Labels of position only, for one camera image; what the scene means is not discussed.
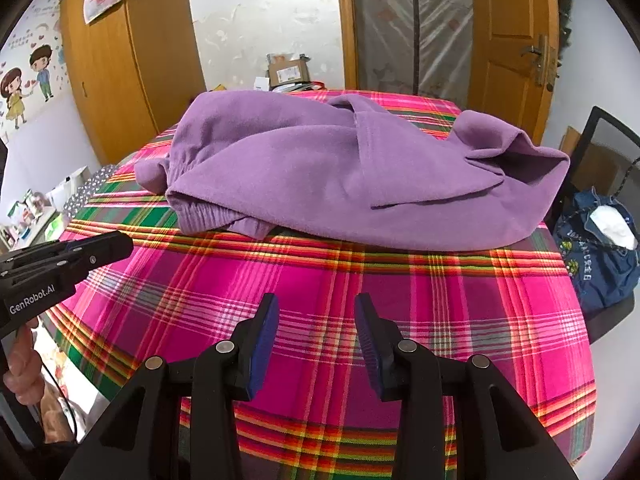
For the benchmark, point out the blue denim bag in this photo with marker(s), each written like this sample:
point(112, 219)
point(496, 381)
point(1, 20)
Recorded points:
point(595, 270)

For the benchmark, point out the white cloth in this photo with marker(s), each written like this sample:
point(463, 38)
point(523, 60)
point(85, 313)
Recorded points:
point(612, 227)

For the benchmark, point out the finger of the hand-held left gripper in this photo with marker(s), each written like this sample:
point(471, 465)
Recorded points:
point(105, 247)

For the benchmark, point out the cartoon couple wall sticker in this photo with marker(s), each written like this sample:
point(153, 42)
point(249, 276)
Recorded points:
point(25, 85)

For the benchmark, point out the pink plaid bed sheet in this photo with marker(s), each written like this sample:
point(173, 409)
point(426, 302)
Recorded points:
point(310, 290)

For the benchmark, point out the wooden wardrobe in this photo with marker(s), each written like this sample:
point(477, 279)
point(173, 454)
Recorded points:
point(130, 60)

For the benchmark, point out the white carton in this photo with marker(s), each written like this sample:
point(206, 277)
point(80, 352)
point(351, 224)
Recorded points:
point(70, 187)

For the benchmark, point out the clear plastic door curtain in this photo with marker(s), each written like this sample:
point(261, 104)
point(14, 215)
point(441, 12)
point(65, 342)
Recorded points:
point(415, 25)

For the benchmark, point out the dark hanging coat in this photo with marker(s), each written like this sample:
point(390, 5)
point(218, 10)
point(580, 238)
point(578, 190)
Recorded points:
point(562, 0)

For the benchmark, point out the person's left forearm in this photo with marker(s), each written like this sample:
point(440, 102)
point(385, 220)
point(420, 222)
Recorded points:
point(55, 420)

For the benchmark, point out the purple fleece pants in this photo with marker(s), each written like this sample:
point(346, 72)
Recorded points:
point(325, 175)

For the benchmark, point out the flat cardboard sheet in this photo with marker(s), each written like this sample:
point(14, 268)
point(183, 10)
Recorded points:
point(595, 160)

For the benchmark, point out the wooden door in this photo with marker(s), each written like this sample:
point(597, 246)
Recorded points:
point(510, 20)

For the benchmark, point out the person's left hand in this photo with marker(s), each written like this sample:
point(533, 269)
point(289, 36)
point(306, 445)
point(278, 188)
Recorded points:
point(25, 370)

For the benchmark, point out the black mesh office chair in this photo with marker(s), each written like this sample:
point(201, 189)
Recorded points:
point(607, 130)

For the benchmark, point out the open cardboard box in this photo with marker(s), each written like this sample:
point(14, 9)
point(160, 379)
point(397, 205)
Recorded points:
point(289, 72)

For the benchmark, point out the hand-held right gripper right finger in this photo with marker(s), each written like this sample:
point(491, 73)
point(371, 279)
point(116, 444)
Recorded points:
point(367, 345)

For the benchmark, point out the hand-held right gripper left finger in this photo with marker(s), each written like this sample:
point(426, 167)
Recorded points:
point(264, 345)

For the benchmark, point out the small white box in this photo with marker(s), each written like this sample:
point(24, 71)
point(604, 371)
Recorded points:
point(260, 85)

